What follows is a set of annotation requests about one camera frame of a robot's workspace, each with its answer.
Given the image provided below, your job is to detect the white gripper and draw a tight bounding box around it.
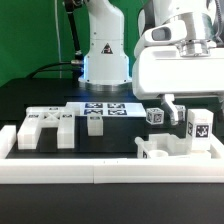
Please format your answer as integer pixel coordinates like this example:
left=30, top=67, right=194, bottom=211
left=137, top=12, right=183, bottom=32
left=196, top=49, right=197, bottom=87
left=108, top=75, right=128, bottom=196
left=132, top=20, right=224, bottom=125

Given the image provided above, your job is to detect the white chair seat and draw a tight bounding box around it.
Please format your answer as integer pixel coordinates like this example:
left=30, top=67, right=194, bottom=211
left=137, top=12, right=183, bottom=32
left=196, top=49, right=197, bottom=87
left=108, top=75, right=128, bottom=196
left=135, top=133, right=211, bottom=159

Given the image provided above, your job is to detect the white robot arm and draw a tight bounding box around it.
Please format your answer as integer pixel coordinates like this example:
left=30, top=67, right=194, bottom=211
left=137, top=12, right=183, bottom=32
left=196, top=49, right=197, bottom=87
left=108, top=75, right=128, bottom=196
left=79, top=0, right=224, bottom=125

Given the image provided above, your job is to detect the white tagged cube far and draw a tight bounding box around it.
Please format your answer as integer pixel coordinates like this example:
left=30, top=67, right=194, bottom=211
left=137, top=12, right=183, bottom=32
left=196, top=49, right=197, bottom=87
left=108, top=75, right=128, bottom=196
left=176, top=105, right=186, bottom=122

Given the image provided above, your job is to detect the white tagged cube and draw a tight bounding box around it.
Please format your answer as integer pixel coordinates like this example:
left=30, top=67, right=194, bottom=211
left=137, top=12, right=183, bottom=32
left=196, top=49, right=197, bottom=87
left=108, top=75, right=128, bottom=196
left=176, top=105, right=186, bottom=122
left=146, top=108, right=164, bottom=125

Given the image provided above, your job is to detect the white tagged cube near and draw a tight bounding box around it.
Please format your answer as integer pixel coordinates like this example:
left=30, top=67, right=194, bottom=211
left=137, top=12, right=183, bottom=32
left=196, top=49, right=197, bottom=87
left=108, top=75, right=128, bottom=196
left=146, top=108, right=164, bottom=125

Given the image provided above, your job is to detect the white marker sheet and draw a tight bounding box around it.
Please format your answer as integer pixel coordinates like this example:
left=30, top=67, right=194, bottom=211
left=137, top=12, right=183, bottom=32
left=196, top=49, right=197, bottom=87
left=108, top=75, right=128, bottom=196
left=66, top=102, right=146, bottom=117

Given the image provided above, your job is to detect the white U-shaped fence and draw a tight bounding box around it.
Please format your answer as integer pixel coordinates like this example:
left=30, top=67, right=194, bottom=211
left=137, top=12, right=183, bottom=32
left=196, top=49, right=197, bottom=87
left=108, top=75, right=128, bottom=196
left=0, top=125, right=224, bottom=184

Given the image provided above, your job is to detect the grey hose cable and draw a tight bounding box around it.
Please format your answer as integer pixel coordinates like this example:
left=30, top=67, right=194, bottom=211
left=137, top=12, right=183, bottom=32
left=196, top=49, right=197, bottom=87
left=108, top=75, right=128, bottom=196
left=206, top=0, right=224, bottom=44

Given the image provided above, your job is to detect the black camera stand pole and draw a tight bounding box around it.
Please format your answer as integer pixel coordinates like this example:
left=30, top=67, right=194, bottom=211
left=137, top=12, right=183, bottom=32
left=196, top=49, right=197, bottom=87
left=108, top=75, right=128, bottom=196
left=63, top=0, right=83, bottom=63

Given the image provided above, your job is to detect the black cable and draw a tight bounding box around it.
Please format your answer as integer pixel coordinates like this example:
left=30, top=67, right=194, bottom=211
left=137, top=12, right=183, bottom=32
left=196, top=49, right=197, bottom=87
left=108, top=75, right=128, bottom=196
left=26, top=61, right=84, bottom=80

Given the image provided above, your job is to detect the white chair back frame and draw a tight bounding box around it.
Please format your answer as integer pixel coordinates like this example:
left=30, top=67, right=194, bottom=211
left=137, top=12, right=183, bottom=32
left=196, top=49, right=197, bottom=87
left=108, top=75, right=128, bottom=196
left=17, top=106, right=75, bottom=150

